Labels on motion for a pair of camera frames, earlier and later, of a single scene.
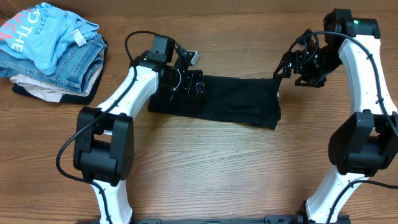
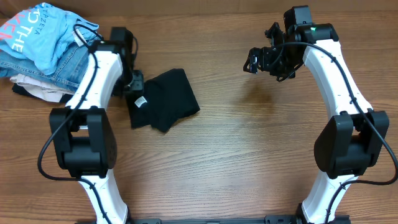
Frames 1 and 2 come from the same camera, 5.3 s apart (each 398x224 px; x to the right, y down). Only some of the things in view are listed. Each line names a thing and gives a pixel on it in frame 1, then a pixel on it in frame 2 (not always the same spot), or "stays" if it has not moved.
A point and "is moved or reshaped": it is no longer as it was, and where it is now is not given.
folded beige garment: [51, 92] stays
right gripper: [298, 57] -> [266, 53]
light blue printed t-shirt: [41, 33] stays
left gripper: [186, 87] -> [139, 87]
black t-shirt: [253, 101] is moved or reshaped
